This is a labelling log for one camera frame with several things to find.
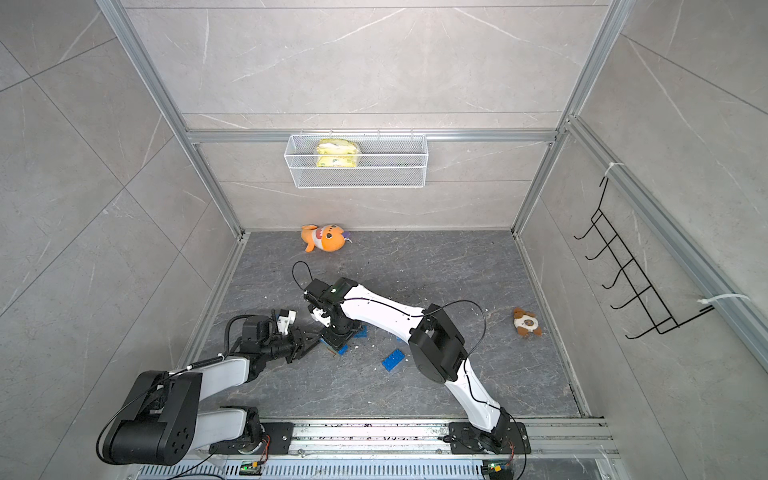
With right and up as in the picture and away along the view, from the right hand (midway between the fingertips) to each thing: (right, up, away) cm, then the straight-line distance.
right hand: (342, 341), depth 84 cm
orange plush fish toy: (-8, +31, +23) cm, 39 cm away
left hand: (-6, +1, +2) cm, 6 cm away
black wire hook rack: (+70, +12, -24) cm, 75 cm away
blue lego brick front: (+15, -6, +1) cm, 16 cm away
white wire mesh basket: (+12, +57, +16) cm, 61 cm away
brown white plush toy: (+56, +4, +6) cm, 57 cm away
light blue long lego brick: (0, -3, +2) cm, 4 cm away
